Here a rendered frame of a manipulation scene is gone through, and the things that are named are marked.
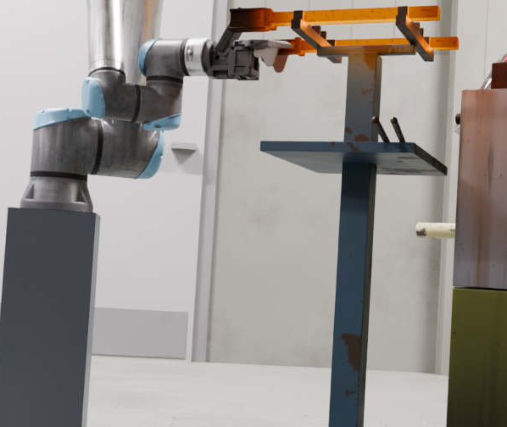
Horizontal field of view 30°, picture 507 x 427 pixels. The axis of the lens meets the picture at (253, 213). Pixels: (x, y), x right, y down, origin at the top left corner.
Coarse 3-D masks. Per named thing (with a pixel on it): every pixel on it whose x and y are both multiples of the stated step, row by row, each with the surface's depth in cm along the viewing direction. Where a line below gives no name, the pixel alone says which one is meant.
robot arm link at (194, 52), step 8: (192, 40) 221; (200, 40) 220; (208, 40) 222; (192, 48) 219; (200, 48) 219; (192, 56) 219; (200, 56) 218; (192, 64) 220; (200, 64) 219; (192, 72) 222; (200, 72) 221
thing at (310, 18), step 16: (240, 16) 194; (256, 16) 193; (272, 16) 191; (288, 16) 189; (304, 16) 188; (320, 16) 187; (336, 16) 186; (352, 16) 185; (368, 16) 184; (384, 16) 182; (416, 16) 180; (432, 16) 179
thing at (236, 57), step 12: (228, 48) 219; (240, 48) 216; (204, 60) 219; (216, 60) 220; (228, 60) 219; (240, 60) 217; (252, 60) 216; (216, 72) 221; (228, 72) 217; (240, 72) 216; (252, 72) 216
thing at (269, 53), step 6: (270, 42) 213; (276, 42) 212; (282, 42) 212; (288, 42) 213; (258, 48) 215; (264, 48) 215; (270, 48) 213; (276, 48) 213; (258, 54) 215; (264, 54) 214; (270, 54) 213; (276, 54) 213; (270, 60) 213
